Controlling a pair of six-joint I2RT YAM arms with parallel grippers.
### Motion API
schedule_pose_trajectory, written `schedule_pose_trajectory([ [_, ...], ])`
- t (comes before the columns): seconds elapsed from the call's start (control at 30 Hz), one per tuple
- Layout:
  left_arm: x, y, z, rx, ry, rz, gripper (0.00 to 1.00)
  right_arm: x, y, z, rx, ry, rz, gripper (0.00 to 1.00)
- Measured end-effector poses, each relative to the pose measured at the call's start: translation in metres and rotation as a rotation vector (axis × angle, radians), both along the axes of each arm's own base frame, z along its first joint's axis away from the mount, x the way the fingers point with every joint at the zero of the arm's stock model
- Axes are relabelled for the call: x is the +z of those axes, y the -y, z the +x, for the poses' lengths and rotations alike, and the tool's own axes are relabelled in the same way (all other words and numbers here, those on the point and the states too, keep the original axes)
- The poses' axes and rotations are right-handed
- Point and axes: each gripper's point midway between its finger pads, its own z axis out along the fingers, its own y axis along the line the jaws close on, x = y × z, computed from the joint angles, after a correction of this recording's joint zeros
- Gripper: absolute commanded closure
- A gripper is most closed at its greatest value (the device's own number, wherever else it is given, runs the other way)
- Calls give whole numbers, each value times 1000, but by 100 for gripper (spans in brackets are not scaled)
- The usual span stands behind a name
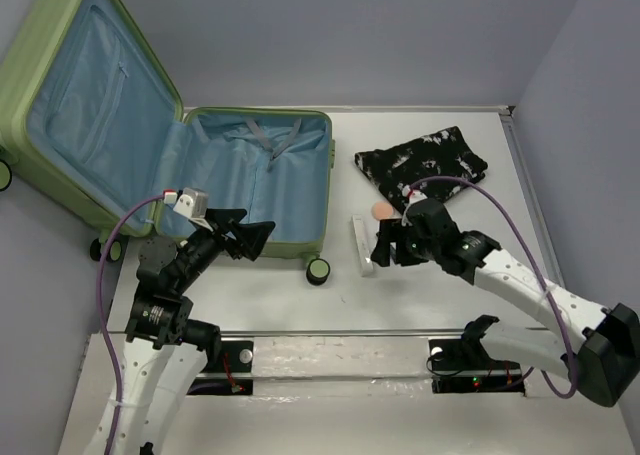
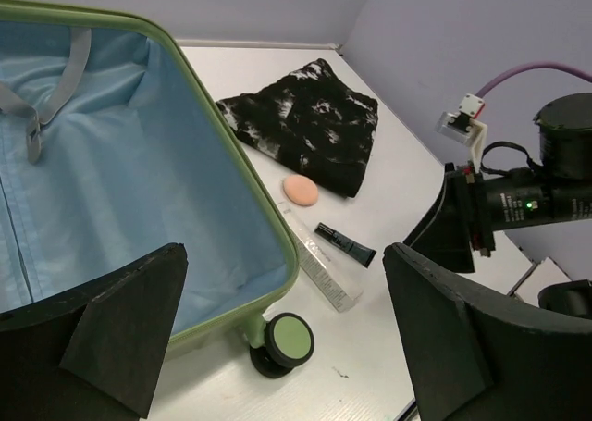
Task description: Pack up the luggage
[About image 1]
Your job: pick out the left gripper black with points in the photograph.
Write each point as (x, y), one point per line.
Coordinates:
(252, 238)

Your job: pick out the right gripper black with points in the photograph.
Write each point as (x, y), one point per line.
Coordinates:
(386, 235)

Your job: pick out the white rectangular box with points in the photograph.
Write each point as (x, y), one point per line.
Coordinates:
(362, 246)

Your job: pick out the round peach compact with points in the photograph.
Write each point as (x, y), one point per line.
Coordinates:
(383, 211)

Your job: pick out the black white patterned garment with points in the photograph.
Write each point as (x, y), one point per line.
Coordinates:
(443, 153)

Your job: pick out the green hard-shell suitcase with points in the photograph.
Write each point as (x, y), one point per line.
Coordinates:
(90, 117)

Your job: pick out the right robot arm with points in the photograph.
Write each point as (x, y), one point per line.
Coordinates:
(594, 347)

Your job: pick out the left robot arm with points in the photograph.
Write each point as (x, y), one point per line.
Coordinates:
(165, 349)

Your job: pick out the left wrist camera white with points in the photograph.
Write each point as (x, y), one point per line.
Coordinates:
(191, 204)

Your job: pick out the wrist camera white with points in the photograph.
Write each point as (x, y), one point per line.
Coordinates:
(412, 196)
(191, 204)

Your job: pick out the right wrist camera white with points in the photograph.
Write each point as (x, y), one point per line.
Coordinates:
(412, 196)

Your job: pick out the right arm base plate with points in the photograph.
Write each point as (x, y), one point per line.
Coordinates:
(455, 370)

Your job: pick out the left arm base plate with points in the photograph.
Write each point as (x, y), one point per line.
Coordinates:
(230, 374)

